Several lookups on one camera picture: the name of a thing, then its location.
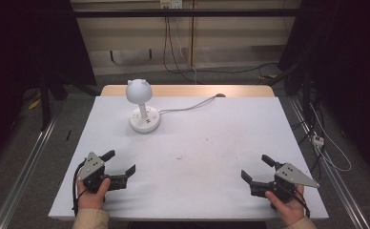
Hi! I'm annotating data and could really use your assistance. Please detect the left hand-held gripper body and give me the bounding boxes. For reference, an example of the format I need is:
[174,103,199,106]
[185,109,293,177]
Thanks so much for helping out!
[76,151,129,194]

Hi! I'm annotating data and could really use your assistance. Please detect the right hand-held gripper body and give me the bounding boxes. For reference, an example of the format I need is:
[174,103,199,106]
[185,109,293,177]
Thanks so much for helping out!
[250,162,320,204]

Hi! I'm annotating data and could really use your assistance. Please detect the white desk lamp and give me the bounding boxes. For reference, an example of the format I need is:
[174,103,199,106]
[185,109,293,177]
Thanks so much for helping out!
[125,78,162,135]

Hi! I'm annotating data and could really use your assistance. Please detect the person's left hand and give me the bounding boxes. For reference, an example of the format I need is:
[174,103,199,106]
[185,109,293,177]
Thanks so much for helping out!
[76,177,112,211]

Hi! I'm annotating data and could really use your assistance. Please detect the person's right hand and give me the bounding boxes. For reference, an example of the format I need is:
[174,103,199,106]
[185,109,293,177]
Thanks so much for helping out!
[264,184,306,228]

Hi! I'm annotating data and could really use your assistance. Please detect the white table mat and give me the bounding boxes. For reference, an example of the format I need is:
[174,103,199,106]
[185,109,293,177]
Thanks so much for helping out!
[48,95,330,222]

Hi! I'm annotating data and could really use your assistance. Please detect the white floor power strip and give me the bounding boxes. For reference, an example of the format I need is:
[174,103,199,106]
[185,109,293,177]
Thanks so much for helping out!
[312,133,325,149]

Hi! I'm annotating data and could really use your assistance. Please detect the black metal stand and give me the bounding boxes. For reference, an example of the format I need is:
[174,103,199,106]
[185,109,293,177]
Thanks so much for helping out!
[38,71,101,132]

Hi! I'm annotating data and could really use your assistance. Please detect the yellow floor tape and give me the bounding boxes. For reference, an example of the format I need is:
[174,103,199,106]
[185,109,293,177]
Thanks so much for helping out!
[28,92,43,111]

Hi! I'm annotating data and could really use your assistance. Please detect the wooden table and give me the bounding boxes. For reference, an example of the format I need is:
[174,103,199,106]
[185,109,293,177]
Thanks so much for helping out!
[100,84,276,98]

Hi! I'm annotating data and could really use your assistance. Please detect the black curtain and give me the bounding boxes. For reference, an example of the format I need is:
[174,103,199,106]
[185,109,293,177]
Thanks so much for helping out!
[0,0,97,173]
[277,0,370,184]

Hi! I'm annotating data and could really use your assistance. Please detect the black horizontal bar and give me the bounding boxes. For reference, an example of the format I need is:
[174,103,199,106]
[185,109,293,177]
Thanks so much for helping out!
[72,8,301,19]

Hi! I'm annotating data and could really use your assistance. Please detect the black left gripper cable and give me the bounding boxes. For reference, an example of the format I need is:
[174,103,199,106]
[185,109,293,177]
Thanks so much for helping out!
[72,160,88,218]

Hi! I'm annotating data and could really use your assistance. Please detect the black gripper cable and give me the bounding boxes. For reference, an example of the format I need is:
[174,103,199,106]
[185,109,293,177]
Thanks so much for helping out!
[72,160,88,218]
[292,192,311,219]

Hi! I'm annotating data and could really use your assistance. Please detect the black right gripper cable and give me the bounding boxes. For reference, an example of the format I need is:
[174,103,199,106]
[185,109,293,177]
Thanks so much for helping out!
[292,192,311,219]

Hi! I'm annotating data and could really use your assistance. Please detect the metal floor rail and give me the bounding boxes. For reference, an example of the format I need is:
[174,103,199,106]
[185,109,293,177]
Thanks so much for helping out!
[288,96,370,229]
[0,117,58,229]

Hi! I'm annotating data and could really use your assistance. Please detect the white floor cable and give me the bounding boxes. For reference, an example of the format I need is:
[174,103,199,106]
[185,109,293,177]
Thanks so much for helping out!
[309,103,353,174]

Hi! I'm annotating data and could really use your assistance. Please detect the white lamp cable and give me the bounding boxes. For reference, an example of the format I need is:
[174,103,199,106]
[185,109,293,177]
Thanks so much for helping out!
[158,93,227,115]

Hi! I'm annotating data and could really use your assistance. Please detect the black hanging cables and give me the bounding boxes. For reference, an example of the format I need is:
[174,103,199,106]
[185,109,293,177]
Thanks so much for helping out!
[162,15,279,84]

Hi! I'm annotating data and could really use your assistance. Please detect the white wall socket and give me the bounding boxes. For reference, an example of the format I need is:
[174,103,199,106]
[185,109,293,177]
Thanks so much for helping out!
[159,0,184,10]

